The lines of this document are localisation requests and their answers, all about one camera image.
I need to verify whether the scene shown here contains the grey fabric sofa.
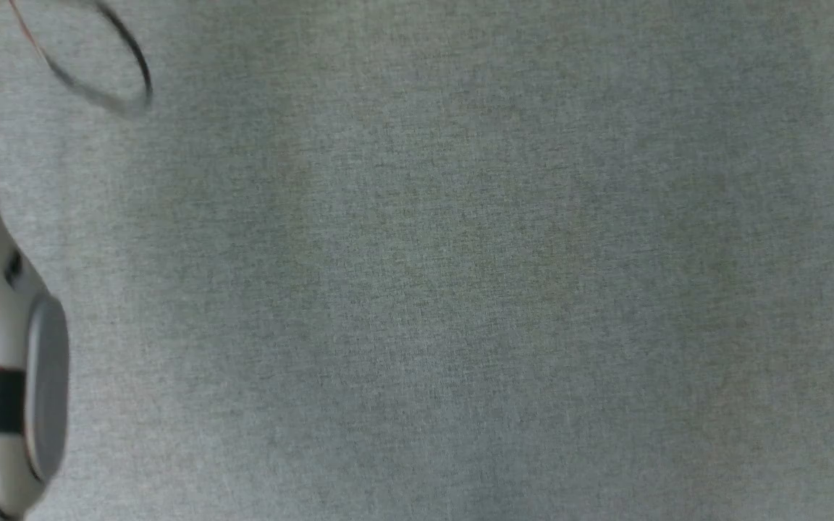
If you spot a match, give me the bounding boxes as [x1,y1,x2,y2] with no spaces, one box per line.
[0,0,834,521]

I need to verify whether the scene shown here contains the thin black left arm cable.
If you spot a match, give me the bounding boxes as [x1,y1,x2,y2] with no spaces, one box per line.
[8,0,154,117]

